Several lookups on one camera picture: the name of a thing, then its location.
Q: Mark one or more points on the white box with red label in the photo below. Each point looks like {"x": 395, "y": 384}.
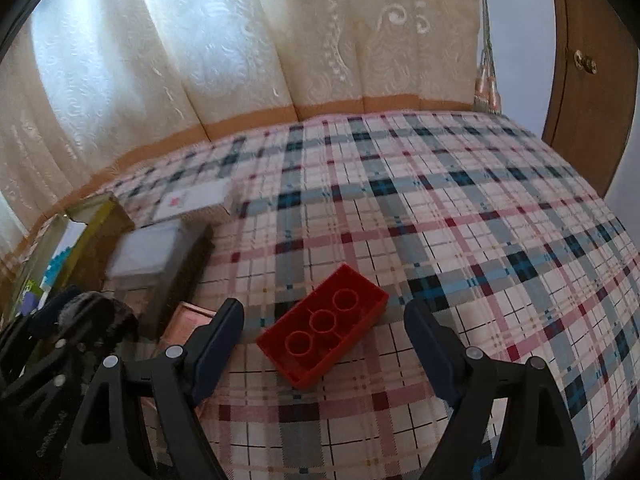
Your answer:
{"x": 200, "y": 197}

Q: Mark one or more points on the grey fuzzy toy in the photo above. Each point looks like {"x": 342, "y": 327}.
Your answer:
{"x": 80, "y": 307}

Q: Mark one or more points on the copper square plate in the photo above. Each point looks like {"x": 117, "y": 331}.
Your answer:
{"x": 192, "y": 317}

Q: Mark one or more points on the gold metal tin box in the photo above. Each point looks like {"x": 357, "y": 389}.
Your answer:
{"x": 110, "y": 230}

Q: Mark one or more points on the red toy block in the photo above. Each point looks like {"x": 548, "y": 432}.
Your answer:
{"x": 327, "y": 345}

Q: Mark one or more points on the white paper liner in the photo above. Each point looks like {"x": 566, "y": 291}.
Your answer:
{"x": 70, "y": 237}

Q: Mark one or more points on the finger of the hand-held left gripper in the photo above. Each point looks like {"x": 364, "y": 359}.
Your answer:
{"x": 45, "y": 310}
{"x": 115, "y": 335}

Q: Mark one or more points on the plaid cloth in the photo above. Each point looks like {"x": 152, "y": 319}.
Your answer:
{"x": 450, "y": 210}

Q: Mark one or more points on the curtain tieback tassel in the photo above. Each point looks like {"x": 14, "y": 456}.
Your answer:
{"x": 492, "y": 95}

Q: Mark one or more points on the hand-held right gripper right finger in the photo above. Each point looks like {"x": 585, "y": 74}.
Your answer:
{"x": 435, "y": 355}

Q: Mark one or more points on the clear plastic box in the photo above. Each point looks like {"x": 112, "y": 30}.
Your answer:
{"x": 150, "y": 250}

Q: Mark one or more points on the brown wooden door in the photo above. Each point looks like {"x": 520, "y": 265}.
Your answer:
{"x": 590, "y": 125}

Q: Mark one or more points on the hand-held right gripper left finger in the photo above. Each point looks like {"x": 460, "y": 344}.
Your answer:
{"x": 215, "y": 355}

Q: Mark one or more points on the cream patterned curtain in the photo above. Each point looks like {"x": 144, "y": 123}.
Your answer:
{"x": 225, "y": 60}

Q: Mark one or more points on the brass door knob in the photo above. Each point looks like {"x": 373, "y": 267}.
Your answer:
{"x": 585, "y": 61}

